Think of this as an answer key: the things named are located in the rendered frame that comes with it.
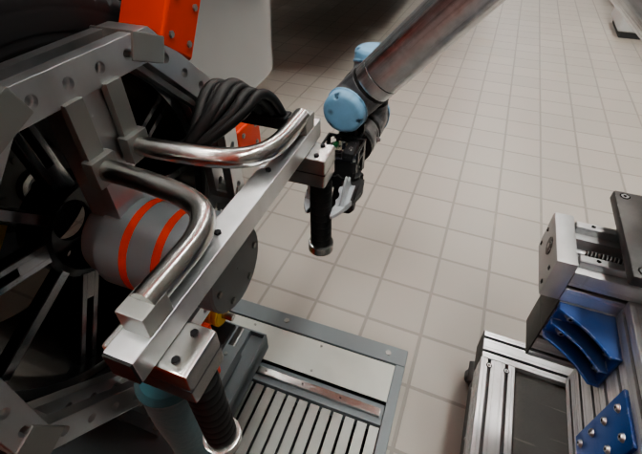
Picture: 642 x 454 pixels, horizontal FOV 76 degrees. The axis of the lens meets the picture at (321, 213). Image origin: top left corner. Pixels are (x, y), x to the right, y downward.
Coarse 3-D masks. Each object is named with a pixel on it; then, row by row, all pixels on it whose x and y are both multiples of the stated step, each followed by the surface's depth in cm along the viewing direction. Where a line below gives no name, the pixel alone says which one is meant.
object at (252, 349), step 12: (240, 336) 125; (252, 336) 128; (264, 336) 125; (240, 348) 122; (252, 348) 124; (264, 348) 127; (240, 360) 121; (252, 360) 119; (240, 372) 119; (252, 372) 122; (228, 384) 116; (240, 384) 114; (228, 396) 113; (240, 396) 116
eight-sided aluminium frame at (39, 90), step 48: (48, 48) 44; (96, 48) 44; (144, 48) 50; (0, 96) 36; (48, 96) 40; (192, 96) 62; (0, 144) 36; (0, 384) 42; (96, 384) 62; (0, 432) 43; (48, 432) 49
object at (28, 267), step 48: (144, 96) 70; (48, 144) 52; (48, 192) 55; (48, 240) 56; (0, 288) 51; (48, 288) 58; (96, 288) 66; (0, 336) 70; (48, 336) 72; (96, 336) 69; (48, 384) 59
